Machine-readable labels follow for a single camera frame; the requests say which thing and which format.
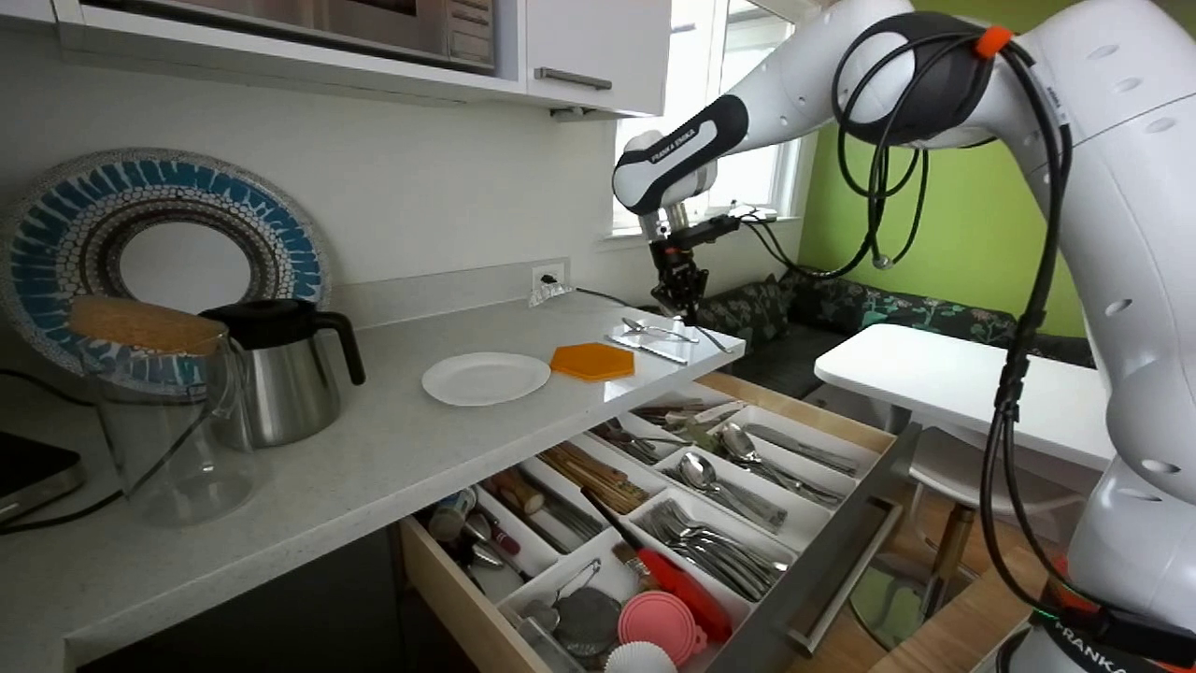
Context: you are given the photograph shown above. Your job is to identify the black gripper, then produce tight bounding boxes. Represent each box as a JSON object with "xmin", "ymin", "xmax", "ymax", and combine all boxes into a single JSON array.
[{"xmin": 648, "ymin": 229, "xmax": 714, "ymax": 325}]

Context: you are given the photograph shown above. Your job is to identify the large steel spoon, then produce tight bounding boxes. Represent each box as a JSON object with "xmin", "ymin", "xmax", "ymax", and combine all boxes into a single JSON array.
[{"xmin": 710, "ymin": 417, "xmax": 843, "ymax": 509}]

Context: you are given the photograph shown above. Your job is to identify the red cups in drawer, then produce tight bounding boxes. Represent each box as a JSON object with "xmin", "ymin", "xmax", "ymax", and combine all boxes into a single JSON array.
[{"xmin": 612, "ymin": 588, "xmax": 710, "ymax": 670}]

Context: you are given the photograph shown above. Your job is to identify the wooden drawer with dark front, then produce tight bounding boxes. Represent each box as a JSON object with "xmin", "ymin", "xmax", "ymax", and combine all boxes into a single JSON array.
[{"xmin": 397, "ymin": 367, "xmax": 926, "ymax": 673}]

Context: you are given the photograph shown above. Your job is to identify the window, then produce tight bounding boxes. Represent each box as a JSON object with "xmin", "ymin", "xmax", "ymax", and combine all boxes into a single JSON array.
[{"xmin": 607, "ymin": 0, "xmax": 816, "ymax": 244}]

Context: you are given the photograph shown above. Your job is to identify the white cutlery tray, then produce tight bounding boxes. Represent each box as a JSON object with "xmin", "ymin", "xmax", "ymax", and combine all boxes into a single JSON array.
[{"xmin": 427, "ymin": 387, "xmax": 886, "ymax": 673}]

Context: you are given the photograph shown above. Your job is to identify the dark floral cushion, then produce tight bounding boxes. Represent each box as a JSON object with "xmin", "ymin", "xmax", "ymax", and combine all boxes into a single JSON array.
[{"xmin": 690, "ymin": 271, "xmax": 1104, "ymax": 372}]

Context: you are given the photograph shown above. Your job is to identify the wooden chopsticks pack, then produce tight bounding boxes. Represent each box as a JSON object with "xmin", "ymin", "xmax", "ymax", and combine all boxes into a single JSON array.
[{"xmin": 538, "ymin": 437, "xmax": 653, "ymax": 521}]

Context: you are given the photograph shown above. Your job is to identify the white plate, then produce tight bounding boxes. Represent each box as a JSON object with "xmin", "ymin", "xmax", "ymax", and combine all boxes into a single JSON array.
[{"xmin": 417, "ymin": 346, "xmax": 557, "ymax": 411}]

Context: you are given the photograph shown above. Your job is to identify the steel fork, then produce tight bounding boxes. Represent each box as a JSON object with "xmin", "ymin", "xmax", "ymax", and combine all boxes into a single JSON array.
[
  {"xmin": 648, "ymin": 499, "xmax": 780, "ymax": 604},
  {"xmin": 675, "ymin": 521, "xmax": 796, "ymax": 593}
]

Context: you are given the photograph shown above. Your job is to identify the white cabinet door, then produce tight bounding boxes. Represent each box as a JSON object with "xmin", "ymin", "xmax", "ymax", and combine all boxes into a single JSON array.
[{"xmin": 512, "ymin": 0, "xmax": 675, "ymax": 118}]

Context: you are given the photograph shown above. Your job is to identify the red stick lighter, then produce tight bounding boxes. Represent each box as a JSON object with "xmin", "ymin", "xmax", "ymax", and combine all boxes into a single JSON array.
[{"xmin": 581, "ymin": 484, "xmax": 740, "ymax": 648}]

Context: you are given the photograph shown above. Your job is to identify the white table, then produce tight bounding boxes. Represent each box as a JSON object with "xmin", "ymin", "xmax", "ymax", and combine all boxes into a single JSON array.
[{"xmin": 807, "ymin": 322, "xmax": 1121, "ymax": 473}]

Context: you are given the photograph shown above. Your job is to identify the grey round pad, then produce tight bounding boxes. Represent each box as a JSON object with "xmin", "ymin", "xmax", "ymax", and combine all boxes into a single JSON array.
[{"xmin": 554, "ymin": 583, "xmax": 624, "ymax": 665}]

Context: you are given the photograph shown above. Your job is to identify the white round lid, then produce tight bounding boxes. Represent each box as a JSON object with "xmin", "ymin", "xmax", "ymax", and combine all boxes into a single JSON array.
[{"xmin": 601, "ymin": 636, "xmax": 679, "ymax": 673}]

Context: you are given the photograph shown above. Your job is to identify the steel coffee carafe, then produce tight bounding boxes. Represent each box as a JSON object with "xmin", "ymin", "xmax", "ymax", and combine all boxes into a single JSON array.
[{"xmin": 197, "ymin": 296, "xmax": 370, "ymax": 452}]

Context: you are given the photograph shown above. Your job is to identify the built-in microwave oven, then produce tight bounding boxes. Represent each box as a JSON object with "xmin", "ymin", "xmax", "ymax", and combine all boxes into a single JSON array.
[{"xmin": 112, "ymin": 0, "xmax": 503, "ymax": 77}]

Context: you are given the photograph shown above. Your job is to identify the glass jar with cork lid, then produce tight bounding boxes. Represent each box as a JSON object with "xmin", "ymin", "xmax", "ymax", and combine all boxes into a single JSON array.
[{"xmin": 65, "ymin": 292, "xmax": 260, "ymax": 528}]

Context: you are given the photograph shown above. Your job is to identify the blue patterned plate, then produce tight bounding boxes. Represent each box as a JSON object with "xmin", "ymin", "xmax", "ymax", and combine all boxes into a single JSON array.
[{"xmin": 0, "ymin": 145, "xmax": 335, "ymax": 402}]

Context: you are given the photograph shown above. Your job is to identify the dark flat device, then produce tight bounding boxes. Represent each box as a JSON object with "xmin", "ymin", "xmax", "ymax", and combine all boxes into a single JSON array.
[{"xmin": 0, "ymin": 426, "xmax": 91, "ymax": 529}]

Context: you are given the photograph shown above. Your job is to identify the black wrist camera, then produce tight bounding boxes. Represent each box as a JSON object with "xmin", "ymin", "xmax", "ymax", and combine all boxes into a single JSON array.
[{"xmin": 689, "ymin": 208, "xmax": 754, "ymax": 250}]

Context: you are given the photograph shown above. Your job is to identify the white wall outlet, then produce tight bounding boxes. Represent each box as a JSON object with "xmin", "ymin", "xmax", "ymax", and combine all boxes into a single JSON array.
[{"xmin": 527, "ymin": 255, "xmax": 574, "ymax": 309}]

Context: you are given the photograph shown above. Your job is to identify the silver cabinet handle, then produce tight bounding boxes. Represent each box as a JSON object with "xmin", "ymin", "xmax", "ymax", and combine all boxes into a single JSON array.
[{"xmin": 530, "ymin": 58, "xmax": 615, "ymax": 98}]

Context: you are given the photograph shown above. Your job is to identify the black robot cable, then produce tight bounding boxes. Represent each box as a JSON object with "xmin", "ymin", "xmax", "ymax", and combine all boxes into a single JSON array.
[{"xmin": 744, "ymin": 20, "xmax": 1075, "ymax": 631}]

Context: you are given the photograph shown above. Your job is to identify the orange cable clip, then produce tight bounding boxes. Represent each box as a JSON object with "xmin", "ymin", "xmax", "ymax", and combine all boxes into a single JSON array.
[{"xmin": 971, "ymin": 21, "xmax": 1019, "ymax": 62}]

